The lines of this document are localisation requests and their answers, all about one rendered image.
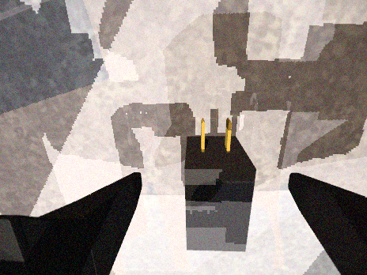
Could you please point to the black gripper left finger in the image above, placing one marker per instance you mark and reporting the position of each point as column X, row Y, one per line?
column 81, row 238

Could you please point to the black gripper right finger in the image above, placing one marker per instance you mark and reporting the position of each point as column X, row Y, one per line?
column 338, row 218

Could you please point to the black two-prong charger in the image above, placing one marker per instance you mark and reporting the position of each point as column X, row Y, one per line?
column 219, row 185

